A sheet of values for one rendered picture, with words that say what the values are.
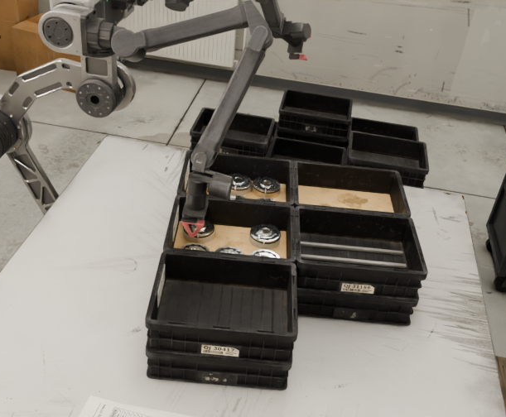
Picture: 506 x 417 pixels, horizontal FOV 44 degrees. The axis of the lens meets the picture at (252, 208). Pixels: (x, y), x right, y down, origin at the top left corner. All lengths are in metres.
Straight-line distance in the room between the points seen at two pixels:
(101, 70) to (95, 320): 0.85
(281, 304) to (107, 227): 0.78
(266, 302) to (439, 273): 0.74
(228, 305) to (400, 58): 3.50
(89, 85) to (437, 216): 1.44
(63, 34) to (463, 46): 3.63
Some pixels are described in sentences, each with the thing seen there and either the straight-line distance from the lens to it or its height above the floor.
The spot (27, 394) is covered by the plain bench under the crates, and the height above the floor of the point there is 0.70.
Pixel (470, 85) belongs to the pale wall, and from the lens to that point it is 5.19.
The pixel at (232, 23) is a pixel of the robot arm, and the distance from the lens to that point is 1.83.
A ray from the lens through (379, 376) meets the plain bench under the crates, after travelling 1.94.
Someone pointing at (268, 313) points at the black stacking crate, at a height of 0.83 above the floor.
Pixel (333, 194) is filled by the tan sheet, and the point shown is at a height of 0.83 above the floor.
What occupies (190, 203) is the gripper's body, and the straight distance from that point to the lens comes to 1.85.
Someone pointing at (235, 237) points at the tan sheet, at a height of 0.83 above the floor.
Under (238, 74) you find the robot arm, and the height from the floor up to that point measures 1.41.
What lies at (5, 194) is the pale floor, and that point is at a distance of 3.86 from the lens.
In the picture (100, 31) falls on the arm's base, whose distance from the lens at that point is 1.90.
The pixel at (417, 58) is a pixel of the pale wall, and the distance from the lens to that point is 5.07.
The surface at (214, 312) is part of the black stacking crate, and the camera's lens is 1.84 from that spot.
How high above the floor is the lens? 2.12
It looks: 35 degrees down
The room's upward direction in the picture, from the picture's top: 6 degrees clockwise
